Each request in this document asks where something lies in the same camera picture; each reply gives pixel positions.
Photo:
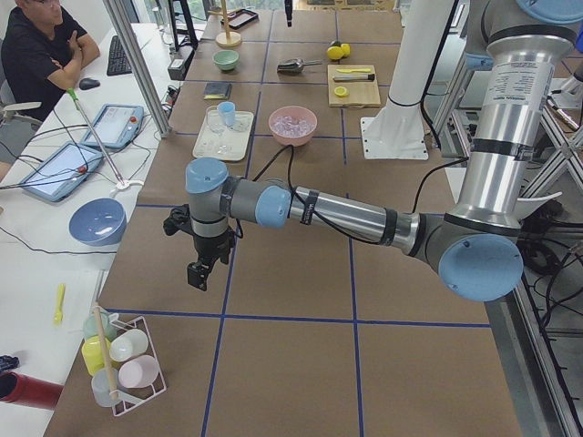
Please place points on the blue bowl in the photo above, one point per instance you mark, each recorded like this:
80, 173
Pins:
98, 223

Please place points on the aluminium frame post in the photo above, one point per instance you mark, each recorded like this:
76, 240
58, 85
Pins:
123, 27

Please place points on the yellow plastic knife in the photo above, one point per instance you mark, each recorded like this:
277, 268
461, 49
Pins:
354, 70

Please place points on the silver metal ice scoop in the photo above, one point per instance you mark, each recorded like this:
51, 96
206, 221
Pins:
295, 66

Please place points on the white wire cup rack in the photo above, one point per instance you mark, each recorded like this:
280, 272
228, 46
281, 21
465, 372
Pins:
105, 386

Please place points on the teach pendant tablet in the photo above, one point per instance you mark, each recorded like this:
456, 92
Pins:
117, 125
62, 172

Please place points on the cream bear tray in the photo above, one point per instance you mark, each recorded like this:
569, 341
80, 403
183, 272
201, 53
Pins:
237, 137

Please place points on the yellow lemon slice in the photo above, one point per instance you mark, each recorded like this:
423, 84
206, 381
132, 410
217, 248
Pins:
341, 92

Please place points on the yellow plastic spoon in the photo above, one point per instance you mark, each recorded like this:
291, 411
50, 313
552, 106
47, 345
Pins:
60, 296

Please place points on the pink cup in rack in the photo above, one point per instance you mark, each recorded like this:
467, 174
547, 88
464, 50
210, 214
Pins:
139, 372

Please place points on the light blue plastic cup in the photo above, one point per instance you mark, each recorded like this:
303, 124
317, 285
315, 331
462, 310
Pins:
227, 114

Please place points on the silver metal rod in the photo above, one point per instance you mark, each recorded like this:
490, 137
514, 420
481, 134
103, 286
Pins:
353, 78

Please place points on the yellow cup in rack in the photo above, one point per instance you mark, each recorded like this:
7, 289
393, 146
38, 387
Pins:
92, 355

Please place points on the clear wine glass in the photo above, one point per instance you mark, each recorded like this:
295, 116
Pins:
217, 141

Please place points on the wooden mug tree stand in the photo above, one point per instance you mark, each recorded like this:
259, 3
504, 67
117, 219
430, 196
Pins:
226, 38

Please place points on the far teach pendant tablet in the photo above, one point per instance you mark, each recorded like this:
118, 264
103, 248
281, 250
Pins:
117, 125

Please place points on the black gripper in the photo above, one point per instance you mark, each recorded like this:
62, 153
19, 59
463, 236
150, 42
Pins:
209, 246

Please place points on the black keyboard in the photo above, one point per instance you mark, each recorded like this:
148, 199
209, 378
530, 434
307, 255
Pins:
117, 61

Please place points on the red cylinder bottle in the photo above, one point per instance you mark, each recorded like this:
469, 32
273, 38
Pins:
28, 391

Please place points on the near teach pendant tablet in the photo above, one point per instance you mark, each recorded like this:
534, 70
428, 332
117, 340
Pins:
62, 172

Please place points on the pile of clear ice cubes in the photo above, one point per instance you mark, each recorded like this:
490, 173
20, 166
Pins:
293, 127

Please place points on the person in black shirt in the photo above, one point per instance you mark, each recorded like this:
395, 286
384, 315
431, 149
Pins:
44, 51

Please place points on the wooden cutting board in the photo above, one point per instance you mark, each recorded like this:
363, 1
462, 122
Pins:
362, 94

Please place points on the green ceramic bowl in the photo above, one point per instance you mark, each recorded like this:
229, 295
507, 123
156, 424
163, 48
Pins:
226, 60

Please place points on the pink bowl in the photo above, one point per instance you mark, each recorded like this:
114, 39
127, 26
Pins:
294, 111

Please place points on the white cup in rack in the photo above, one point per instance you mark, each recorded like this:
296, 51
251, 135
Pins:
128, 345

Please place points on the black computer mouse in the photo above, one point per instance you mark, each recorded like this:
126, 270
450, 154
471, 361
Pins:
88, 83

